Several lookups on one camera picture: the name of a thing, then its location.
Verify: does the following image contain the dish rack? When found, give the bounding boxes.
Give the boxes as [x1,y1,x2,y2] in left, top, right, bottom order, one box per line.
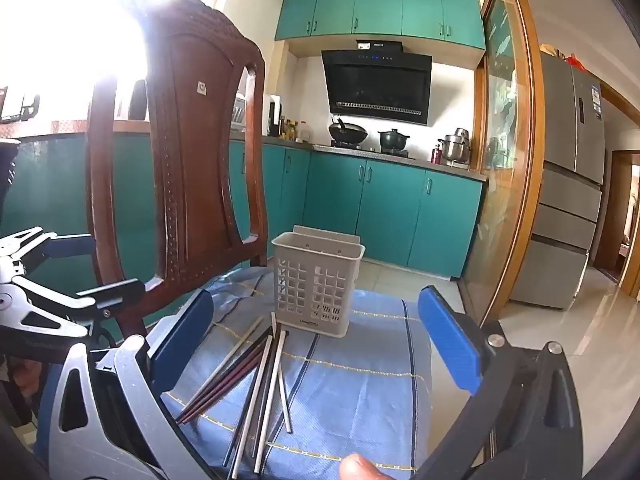
[231,93,250,127]

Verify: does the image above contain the dark container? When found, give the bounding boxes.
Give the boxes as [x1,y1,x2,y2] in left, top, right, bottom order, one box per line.
[128,78,149,121]

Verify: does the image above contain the white plastic utensil basket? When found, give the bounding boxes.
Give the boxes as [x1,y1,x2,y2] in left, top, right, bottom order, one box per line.
[271,225,366,339]

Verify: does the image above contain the wooden door frame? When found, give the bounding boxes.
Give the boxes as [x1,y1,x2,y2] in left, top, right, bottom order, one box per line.
[594,80,640,302]

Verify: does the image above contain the black cooking pot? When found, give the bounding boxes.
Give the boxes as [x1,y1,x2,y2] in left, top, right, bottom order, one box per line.
[378,128,412,154]

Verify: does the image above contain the black metal rack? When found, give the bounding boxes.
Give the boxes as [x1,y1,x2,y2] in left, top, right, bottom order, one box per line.
[0,87,42,125]

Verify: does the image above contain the black range hood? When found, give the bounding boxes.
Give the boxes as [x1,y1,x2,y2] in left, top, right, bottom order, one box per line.
[321,40,433,127]

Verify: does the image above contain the red and tan bags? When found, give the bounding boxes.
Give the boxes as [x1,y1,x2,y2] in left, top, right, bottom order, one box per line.
[539,43,584,69]

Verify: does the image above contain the gas stove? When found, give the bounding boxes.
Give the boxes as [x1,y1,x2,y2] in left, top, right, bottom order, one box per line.
[313,141,416,159]

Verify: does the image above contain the pile of chopsticks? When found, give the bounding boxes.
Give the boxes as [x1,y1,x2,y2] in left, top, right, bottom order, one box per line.
[177,311,296,478]

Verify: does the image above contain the brown wooden chair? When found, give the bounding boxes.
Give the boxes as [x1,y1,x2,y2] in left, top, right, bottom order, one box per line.
[86,0,269,343]

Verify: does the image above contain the white and black appliance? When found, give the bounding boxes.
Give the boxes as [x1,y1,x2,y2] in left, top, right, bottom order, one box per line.
[264,94,284,137]

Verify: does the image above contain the silver refrigerator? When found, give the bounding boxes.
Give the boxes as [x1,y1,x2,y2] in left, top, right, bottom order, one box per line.
[509,51,609,312]

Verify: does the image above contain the stainless steel pot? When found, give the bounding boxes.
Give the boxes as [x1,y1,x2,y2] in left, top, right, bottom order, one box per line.
[438,128,472,164]

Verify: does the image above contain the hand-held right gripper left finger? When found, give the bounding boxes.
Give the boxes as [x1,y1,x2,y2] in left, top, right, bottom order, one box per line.
[45,289,226,480]

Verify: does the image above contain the wood framed glass door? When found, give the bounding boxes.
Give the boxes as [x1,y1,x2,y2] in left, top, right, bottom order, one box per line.
[459,0,547,323]

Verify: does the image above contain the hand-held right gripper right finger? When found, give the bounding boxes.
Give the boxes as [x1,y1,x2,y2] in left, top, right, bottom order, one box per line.
[415,285,601,480]

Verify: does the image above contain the person's right hand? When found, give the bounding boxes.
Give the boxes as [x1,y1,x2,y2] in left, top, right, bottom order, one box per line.
[339,452,398,480]

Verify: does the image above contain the bright window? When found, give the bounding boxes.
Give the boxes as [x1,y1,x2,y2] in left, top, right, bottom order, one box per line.
[0,0,228,123]

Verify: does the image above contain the teal base cabinets under stove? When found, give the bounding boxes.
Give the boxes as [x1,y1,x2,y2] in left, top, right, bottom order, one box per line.
[261,141,489,282]

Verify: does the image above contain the blue striped cloth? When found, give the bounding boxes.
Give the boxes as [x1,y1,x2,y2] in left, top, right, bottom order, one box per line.
[35,265,436,480]

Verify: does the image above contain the black ribbed object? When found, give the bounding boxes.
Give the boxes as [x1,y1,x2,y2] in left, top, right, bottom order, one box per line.
[0,139,23,191]

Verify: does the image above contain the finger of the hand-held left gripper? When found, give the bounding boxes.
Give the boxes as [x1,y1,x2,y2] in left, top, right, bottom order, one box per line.
[0,227,97,273]
[0,275,147,341]

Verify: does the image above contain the person's left hand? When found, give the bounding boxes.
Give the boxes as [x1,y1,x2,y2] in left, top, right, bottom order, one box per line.
[7,357,43,398]

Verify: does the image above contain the teal wall cabinets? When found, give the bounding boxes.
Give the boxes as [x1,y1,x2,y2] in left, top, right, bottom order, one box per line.
[275,0,487,52]

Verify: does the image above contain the black wok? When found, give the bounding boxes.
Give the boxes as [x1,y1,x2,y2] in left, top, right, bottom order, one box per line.
[328,117,369,145]

